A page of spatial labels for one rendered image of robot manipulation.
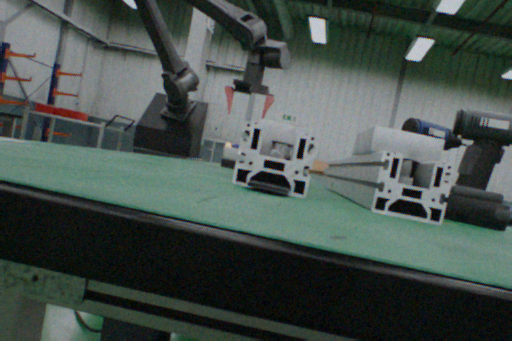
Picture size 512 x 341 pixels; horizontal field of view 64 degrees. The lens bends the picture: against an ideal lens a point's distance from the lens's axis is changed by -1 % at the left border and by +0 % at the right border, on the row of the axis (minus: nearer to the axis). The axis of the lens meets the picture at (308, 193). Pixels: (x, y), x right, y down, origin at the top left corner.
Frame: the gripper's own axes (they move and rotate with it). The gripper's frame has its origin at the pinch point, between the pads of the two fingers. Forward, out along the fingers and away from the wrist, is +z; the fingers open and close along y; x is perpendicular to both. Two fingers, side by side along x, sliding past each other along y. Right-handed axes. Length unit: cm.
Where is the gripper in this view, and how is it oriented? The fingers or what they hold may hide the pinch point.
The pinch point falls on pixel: (245, 115)
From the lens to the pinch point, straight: 124.2
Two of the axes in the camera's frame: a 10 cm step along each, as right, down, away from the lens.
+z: -2.0, 9.8, 0.5
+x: -0.5, -0.6, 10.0
